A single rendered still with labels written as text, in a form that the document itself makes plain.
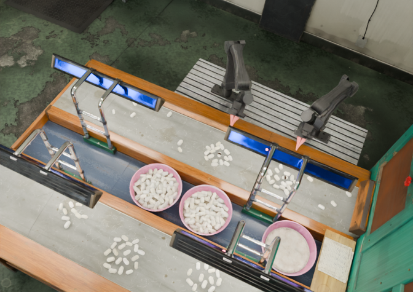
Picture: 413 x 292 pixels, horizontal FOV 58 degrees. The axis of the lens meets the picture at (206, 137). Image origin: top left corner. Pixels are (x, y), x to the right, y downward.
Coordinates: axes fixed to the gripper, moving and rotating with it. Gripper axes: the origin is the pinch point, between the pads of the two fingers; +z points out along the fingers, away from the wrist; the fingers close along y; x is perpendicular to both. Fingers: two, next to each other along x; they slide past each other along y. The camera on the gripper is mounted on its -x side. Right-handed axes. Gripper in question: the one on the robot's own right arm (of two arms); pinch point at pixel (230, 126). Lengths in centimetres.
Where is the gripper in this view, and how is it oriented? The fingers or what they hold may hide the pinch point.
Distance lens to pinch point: 205.2
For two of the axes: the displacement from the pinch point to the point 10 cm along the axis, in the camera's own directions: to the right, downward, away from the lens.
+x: 2.0, -0.7, 9.8
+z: -3.6, 9.2, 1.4
